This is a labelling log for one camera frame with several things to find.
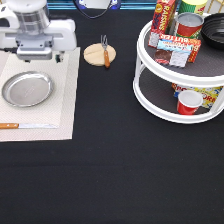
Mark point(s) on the knife with wooden handle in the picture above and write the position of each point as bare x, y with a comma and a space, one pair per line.
26, 126

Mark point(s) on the red tin can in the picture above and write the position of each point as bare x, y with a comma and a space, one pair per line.
188, 25

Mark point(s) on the green yellow canister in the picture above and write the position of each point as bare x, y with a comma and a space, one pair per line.
193, 6

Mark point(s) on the fork with wooden handle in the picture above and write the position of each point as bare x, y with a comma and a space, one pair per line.
106, 54

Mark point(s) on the white two-tier turntable rack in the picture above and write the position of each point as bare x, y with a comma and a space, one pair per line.
152, 81

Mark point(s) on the red butter box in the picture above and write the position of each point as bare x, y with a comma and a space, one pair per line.
176, 51

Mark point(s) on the beige woven placemat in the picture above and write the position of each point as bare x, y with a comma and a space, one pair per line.
58, 109

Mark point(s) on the round wooden coaster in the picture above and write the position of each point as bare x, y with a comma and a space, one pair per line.
94, 54

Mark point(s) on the black bowl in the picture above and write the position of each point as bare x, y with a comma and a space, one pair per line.
213, 30

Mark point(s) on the round silver metal plate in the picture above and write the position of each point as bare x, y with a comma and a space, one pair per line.
27, 89

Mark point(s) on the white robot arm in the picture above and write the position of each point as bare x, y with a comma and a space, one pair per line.
10, 7

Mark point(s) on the red raisins box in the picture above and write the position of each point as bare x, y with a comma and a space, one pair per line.
162, 20

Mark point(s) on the yellow popcorn box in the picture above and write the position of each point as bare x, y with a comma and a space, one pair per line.
209, 94

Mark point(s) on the red cup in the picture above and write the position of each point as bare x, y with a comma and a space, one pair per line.
188, 102

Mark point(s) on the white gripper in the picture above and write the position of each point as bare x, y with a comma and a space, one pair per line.
33, 36

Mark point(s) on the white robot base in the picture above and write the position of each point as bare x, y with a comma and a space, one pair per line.
98, 4

